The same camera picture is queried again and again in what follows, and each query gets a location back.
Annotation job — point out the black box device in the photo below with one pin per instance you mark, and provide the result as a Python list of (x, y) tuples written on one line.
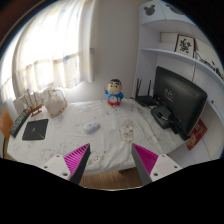
[(161, 117)]

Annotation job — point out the white shelf unit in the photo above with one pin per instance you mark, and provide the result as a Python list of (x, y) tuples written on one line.
[(156, 36)]

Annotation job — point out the red paper packet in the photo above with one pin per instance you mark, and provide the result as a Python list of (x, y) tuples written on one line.
[(196, 136)]

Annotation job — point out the white star-print curtain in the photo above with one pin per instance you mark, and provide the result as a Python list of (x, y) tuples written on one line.
[(50, 50)]

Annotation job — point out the cartoon boy figurine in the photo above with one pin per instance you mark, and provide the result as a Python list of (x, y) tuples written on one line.
[(114, 94)]

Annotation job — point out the white printed tablecloth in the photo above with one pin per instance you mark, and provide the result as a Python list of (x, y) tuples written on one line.
[(110, 143)]

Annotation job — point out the black keyboard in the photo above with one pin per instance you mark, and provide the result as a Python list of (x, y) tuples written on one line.
[(19, 123)]

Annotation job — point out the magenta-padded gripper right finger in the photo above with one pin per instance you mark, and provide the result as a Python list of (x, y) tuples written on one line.
[(145, 158)]

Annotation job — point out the black mouse pad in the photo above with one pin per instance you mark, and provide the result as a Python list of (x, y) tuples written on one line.
[(35, 129)]

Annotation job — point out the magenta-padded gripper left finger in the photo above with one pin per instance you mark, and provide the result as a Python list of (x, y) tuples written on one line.
[(77, 156)]

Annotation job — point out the black router with antennas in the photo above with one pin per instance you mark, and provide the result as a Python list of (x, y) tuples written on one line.
[(145, 100)]

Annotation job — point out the black monitor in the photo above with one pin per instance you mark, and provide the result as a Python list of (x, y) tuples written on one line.
[(180, 96)]

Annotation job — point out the large white conch shell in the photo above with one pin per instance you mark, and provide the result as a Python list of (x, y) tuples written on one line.
[(54, 102)]

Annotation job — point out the wooden model sailing ship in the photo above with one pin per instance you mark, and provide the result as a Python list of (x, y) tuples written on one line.
[(30, 102)]

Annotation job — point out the white cartoon-print computer mouse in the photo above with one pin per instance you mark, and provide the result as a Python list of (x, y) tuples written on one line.
[(91, 127)]

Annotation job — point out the orange wooden chair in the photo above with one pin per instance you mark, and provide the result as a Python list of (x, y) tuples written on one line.
[(5, 124)]

